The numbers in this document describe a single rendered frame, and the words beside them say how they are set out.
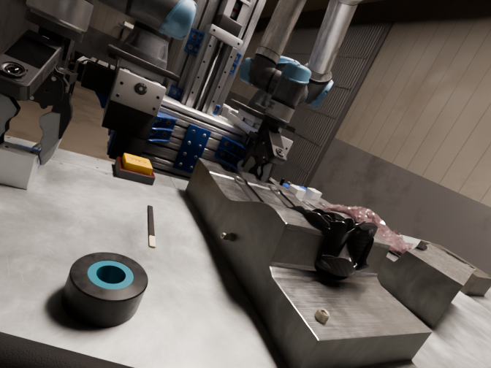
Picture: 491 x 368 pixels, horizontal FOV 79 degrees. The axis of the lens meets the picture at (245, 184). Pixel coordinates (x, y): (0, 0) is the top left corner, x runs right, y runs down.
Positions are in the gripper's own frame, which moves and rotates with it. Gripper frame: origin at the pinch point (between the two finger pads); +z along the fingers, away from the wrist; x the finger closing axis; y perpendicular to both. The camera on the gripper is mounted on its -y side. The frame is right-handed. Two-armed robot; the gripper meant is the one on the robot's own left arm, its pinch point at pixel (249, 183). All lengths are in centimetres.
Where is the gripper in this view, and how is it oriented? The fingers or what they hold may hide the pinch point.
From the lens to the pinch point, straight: 88.3
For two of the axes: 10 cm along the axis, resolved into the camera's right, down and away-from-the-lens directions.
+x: -8.4, -2.6, -4.7
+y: -3.5, -4.0, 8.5
